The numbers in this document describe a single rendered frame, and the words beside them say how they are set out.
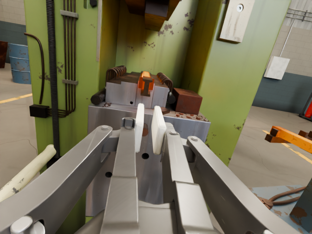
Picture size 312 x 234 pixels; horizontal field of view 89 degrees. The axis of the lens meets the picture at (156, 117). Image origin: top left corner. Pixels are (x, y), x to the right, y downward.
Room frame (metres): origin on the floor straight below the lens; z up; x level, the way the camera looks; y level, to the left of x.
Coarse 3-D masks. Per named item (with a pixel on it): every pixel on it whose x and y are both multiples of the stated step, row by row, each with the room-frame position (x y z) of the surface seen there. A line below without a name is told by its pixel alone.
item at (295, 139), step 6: (276, 126) 0.48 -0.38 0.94; (282, 132) 0.44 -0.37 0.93; (288, 132) 0.44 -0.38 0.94; (282, 138) 0.44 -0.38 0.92; (288, 138) 0.42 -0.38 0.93; (294, 138) 0.41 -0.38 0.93; (300, 138) 0.40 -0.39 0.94; (306, 138) 0.41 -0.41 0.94; (294, 144) 0.40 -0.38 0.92; (300, 144) 0.39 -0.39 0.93; (306, 144) 0.38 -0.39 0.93; (306, 150) 0.38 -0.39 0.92
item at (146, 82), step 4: (144, 72) 0.77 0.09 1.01; (148, 72) 0.81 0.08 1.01; (144, 76) 0.49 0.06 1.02; (148, 76) 0.62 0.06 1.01; (140, 80) 0.49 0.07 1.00; (144, 80) 0.42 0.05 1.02; (148, 80) 0.42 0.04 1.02; (152, 80) 0.42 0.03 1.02; (140, 84) 0.49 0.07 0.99; (144, 84) 0.42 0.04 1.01; (148, 84) 0.42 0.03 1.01; (152, 84) 0.50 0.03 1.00; (144, 88) 0.42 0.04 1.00; (148, 88) 0.42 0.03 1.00; (152, 88) 0.50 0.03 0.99; (144, 92) 0.42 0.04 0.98; (148, 92) 0.44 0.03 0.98; (148, 96) 0.42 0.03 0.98
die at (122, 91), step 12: (132, 72) 0.86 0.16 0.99; (108, 84) 0.50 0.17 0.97; (120, 84) 0.50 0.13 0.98; (132, 84) 0.51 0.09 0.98; (156, 84) 0.55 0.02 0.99; (108, 96) 0.50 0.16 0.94; (120, 96) 0.50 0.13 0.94; (132, 96) 0.51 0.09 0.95; (144, 96) 0.51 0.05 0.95; (156, 96) 0.52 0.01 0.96
